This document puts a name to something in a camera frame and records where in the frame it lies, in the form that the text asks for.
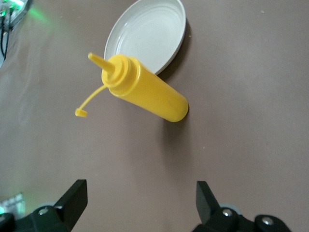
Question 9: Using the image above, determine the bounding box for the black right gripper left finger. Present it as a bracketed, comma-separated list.
[0, 179, 88, 232]

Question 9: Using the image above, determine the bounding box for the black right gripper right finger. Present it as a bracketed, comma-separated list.
[193, 180, 293, 232]

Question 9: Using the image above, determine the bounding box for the yellow squeeze bottle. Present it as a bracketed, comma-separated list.
[74, 52, 189, 123]

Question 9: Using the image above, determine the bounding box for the beige plate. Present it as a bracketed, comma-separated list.
[104, 0, 187, 75]

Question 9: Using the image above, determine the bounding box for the black base cable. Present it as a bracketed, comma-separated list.
[0, 16, 10, 60]

